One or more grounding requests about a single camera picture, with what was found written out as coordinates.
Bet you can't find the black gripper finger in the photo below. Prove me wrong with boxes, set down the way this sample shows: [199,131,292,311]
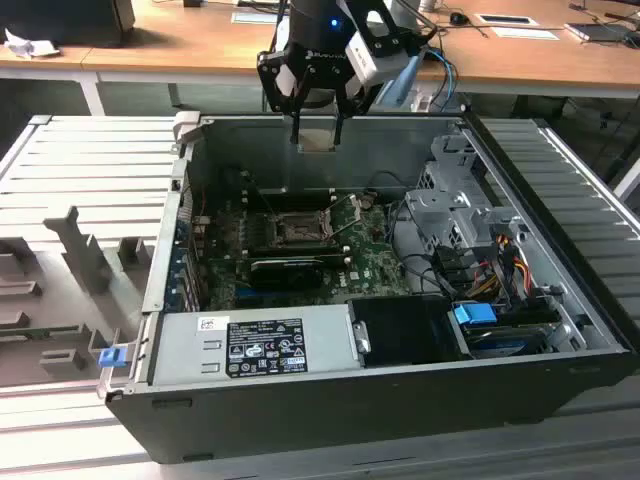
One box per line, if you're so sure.
[333,74,384,147]
[256,45,304,147]

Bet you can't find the silver CPU chip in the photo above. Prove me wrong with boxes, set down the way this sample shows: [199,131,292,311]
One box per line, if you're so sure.
[297,127,337,154]

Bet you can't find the CPU socket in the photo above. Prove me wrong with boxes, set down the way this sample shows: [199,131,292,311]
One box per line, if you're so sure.
[269,209,337,247]

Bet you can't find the wooden office desk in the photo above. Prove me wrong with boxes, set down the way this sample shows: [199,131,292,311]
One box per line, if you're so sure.
[0,0,451,119]
[414,0,640,101]

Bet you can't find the green motherboard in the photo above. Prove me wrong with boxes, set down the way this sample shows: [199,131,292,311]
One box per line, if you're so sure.
[202,192,416,311]

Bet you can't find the silver drive cage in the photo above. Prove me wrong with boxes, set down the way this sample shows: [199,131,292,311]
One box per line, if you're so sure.
[403,133,534,261]

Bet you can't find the black graphics card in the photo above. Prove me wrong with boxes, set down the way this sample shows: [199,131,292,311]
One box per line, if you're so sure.
[248,256,325,292]

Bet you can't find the white paper sheet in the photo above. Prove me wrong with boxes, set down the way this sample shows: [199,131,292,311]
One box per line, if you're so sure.
[490,25,565,42]

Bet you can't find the black monitor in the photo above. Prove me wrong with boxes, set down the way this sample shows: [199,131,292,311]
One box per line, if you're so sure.
[0,0,137,50]

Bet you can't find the blue disk carrier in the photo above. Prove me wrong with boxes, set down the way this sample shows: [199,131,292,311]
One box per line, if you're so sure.
[451,303,497,330]

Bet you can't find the crumpled white paper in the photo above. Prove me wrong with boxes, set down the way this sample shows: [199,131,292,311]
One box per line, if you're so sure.
[3,27,62,61]

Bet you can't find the grey power supply unit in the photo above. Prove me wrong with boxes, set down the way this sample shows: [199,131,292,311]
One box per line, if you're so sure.
[147,303,362,387]

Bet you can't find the hard disk drive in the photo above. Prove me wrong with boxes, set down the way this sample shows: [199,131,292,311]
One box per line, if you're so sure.
[462,322,564,360]

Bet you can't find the dark notebook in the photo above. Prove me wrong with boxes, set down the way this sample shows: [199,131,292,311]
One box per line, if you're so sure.
[563,20,635,45]

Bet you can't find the grey parts rack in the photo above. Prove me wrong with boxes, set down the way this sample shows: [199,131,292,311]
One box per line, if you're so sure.
[0,204,157,389]

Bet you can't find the black open PC case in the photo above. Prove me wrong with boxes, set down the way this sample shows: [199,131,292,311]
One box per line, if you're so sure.
[97,112,640,466]

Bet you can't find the blue case latch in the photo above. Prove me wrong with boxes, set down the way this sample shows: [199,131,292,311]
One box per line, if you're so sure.
[98,347,126,371]

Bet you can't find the green RAM stick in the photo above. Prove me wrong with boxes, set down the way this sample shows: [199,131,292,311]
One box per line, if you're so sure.
[0,325,84,339]

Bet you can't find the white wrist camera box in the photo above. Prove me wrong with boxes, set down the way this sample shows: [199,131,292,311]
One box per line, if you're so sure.
[343,30,387,82]

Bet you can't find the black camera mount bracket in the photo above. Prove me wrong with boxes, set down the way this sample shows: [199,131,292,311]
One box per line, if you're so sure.
[349,0,439,57]

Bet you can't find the yellow red power wires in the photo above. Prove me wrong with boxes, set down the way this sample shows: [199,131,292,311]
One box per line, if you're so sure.
[469,234,534,299]

